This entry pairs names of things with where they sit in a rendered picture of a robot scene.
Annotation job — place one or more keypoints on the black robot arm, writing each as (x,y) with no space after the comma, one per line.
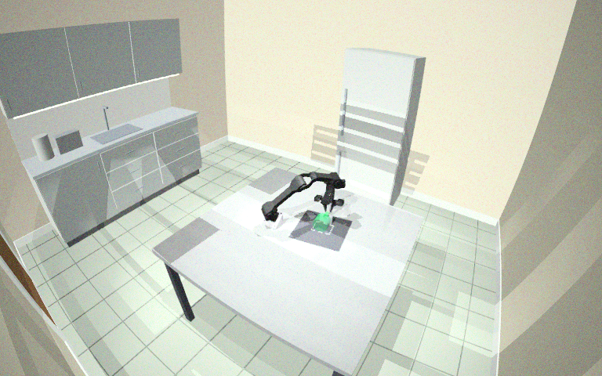
(298,184)

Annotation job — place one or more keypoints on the grey mat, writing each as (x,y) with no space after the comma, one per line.
(332,238)

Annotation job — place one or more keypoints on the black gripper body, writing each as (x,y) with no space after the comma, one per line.
(338,202)

